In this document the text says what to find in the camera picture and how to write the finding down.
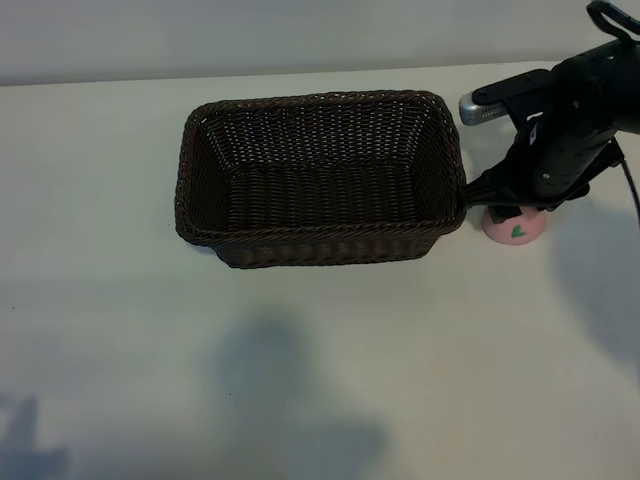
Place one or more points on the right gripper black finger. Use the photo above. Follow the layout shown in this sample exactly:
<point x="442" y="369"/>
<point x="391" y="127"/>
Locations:
<point x="492" y="190"/>
<point x="505" y="214"/>

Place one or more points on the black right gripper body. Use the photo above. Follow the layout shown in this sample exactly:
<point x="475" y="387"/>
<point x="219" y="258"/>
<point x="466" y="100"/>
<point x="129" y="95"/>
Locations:
<point x="560" y="160"/>

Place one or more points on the dark brown wicker basket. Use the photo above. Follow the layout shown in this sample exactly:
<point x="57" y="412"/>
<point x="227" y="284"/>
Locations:
<point x="325" y="200"/>

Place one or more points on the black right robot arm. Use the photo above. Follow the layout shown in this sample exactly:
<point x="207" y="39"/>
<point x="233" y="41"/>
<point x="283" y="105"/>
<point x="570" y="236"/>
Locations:
<point x="590" y="75"/>

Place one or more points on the pink peach with green leaf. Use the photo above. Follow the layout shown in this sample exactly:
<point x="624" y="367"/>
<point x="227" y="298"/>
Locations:
<point x="515" y="232"/>

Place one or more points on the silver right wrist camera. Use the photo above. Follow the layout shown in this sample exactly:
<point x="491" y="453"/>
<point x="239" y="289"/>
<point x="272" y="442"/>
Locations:
<point x="480" y="112"/>

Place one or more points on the black right camera bracket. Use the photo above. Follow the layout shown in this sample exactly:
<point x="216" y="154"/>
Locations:
<point x="515" y="87"/>

